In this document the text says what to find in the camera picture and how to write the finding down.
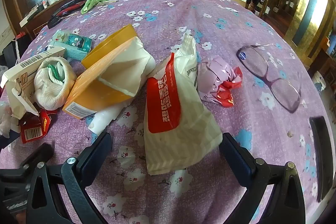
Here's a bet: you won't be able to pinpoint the dark red snack packet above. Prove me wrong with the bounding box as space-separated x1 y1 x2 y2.
19 109 58 144

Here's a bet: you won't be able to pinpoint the white plastic bottle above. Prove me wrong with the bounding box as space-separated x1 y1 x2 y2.
88 103 125 136

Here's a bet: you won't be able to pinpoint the white plastic bag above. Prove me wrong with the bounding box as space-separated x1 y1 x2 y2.
0 101 12 139

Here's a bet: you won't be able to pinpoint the striped paper bag red label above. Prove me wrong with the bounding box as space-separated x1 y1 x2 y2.
144 35 223 175

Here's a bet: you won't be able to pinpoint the white barcode medicine box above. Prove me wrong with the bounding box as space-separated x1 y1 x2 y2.
1 47 65 119

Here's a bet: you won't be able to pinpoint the white sock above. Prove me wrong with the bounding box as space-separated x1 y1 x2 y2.
34 57 77 111

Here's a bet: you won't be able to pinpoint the pink red wrapper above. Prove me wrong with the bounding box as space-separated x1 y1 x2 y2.
197 55 243 107

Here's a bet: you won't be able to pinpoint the teal cartoon tissue pack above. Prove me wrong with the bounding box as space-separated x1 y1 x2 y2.
49 30 92 61

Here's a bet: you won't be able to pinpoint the purple floral tablecloth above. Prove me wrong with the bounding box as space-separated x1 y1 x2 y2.
1 0 335 223

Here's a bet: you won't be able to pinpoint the black key fob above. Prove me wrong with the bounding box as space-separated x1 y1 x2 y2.
47 15 62 29

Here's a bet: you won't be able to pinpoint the black red tools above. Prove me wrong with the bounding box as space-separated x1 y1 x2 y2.
52 0 86 17

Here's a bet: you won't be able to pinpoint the green cloth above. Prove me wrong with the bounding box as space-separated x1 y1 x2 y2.
81 0 108 15

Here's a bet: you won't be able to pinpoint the purple frame eyeglasses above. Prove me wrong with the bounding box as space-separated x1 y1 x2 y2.
236 44 302 113

